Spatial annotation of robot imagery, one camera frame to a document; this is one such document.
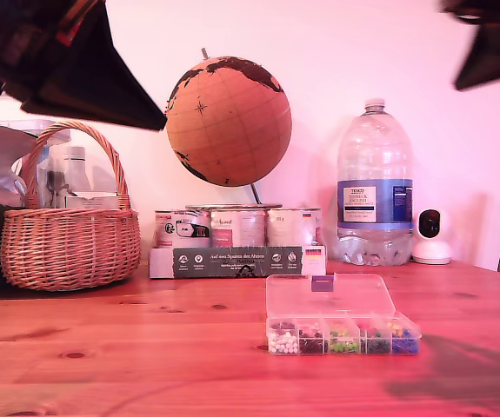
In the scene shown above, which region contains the grey cardboard can tray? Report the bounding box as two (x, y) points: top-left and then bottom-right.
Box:
(148, 243), (329, 279)

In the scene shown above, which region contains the white plastic bottle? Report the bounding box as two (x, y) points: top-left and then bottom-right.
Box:
(63, 145), (95, 195)

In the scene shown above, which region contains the large clear water bottle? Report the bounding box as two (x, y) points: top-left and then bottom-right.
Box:
(336, 97), (416, 267)

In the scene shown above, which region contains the cork globe on metal stand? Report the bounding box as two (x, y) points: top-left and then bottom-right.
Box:
(164, 46), (294, 210)

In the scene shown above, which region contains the tin can black logo label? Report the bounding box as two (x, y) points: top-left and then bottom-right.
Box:
(154, 208), (212, 248)

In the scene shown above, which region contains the small white round camera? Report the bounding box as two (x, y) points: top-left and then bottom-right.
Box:
(412, 208), (454, 265)

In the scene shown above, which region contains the clear plastic container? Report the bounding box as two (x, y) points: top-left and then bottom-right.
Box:
(14, 117), (73, 209)

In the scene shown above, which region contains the clear plastic pin organiser box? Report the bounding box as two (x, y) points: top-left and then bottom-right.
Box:
(264, 273), (423, 357)

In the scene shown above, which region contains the wicker basket with handle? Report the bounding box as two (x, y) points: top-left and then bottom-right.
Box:
(0, 120), (143, 291)

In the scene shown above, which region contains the tin can white label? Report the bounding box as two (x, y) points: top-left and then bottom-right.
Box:
(266, 207), (323, 248)

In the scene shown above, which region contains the white paper carton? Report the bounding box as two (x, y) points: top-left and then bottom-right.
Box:
(64, 189), (121, 210)

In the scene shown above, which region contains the tin can pink label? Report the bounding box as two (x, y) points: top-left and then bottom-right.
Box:
(210, 208), (268, 248)

